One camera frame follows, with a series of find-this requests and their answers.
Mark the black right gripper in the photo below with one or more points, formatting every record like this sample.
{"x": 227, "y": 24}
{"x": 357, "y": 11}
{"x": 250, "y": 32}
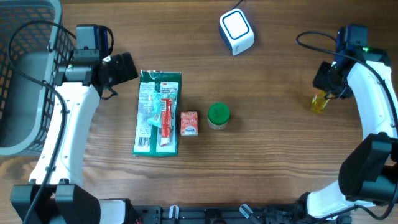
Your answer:
{"x": 318, "y": 81}

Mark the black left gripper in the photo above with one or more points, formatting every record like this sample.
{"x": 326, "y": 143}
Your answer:
{"x": 126, "y": 70}

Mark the yellow oil bottle silver cap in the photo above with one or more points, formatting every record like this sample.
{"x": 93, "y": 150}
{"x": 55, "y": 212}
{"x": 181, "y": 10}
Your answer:
{"x": 320, "y": 101}

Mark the green 3M gloves package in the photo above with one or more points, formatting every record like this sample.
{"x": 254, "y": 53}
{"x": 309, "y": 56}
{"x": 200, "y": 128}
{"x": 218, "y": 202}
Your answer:
{"x": 157, "y": 109}

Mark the orange small carton box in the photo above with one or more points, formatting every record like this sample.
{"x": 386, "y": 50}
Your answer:
{"x": 189, "y": 123}

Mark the green lid jar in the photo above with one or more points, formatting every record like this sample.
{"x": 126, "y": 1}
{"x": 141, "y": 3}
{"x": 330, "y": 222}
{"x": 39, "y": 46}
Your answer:
{"x": 218, "y": 116}

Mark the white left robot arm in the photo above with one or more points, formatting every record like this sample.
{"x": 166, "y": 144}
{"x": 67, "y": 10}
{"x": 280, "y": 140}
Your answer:
{"x": 54, "y": 193}

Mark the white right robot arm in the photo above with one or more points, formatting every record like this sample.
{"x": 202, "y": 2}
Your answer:
{"x": 364, "y": 178}

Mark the white barcode scanner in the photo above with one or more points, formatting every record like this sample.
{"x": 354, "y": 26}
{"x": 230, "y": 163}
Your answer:
{"x": 236, "y": 31}

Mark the grey plastic shopping basket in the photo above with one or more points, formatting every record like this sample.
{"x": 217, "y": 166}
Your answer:
{"x": 32, "y": 46}

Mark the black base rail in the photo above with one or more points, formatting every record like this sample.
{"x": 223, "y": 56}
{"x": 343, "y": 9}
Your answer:
{"x": 278, "y": 214}

